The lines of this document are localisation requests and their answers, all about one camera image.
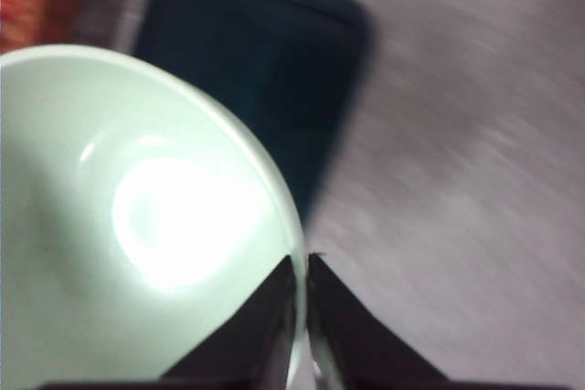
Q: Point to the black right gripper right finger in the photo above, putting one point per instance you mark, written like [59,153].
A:
[359,342]

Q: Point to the light green bowl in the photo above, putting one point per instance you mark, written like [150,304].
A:
[133,222]

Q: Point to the dark blue tray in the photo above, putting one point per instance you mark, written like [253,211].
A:
[298,65]

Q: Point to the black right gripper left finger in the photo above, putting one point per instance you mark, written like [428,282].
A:
[254,341]

